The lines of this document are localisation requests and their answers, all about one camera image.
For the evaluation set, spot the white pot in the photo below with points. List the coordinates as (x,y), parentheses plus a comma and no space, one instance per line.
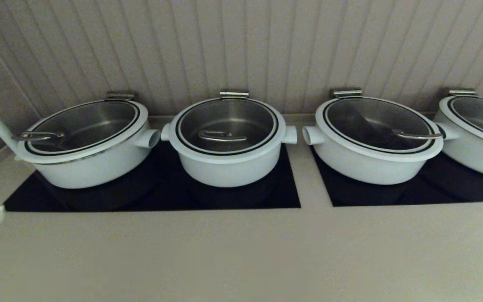
(476,155)
(94,167)
(363,167)
(229,170)

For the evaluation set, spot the black glass cooktop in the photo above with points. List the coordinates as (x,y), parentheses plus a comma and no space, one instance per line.
(434,193)
(162,197)

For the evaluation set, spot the steel lid hinge bracket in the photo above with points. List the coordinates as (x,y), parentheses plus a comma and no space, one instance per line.
(462,92)
(347,92)
(120,96)
(234,94)

